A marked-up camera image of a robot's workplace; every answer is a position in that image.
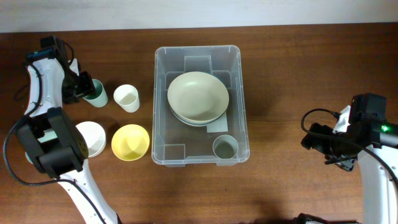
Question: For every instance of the mint green small bowl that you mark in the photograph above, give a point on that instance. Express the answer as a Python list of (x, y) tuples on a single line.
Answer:
[(28, 158)]

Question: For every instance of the white label inside bin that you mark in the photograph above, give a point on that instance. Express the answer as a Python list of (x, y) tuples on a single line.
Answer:
[(218, 126)]

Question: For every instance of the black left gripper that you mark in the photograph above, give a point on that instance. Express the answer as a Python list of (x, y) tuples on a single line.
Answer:
[(89, 89)]

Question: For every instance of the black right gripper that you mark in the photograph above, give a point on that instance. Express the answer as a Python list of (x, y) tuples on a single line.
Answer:
[(316, 139)]

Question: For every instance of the yellow small bowl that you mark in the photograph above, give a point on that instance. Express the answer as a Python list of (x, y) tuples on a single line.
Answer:
[(130, 142)]

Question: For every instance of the clear plastic storage bin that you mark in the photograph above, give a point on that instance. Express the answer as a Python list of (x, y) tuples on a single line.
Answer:
[(176, 144)]

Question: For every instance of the cream cup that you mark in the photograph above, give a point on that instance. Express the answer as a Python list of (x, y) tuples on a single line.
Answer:
[(127, 97)]

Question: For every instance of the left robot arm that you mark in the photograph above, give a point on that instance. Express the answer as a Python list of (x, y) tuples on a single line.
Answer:
[(50, 139)]

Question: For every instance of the grey cup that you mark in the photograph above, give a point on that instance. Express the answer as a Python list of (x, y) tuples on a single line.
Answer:
[(225, 147)]

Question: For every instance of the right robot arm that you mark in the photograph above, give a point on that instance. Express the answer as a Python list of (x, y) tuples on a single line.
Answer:
[(362, 135)]

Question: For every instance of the mint green cup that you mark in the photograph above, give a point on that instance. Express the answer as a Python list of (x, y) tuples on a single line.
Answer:
[(99, 97)]

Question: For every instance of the cream bowl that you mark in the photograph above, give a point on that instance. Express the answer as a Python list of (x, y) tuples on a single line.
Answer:
[(197, 96)]

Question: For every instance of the white small bowl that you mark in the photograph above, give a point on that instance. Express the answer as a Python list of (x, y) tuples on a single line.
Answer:
[(94, 136)]

